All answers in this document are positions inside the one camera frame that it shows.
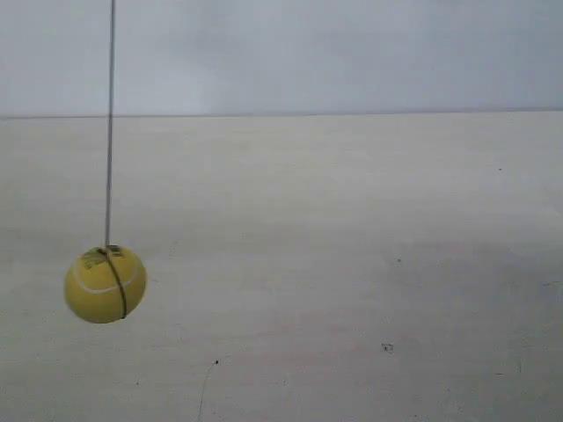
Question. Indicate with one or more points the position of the yellow tennis ball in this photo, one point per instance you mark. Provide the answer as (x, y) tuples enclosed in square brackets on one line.
[(105, 284)]

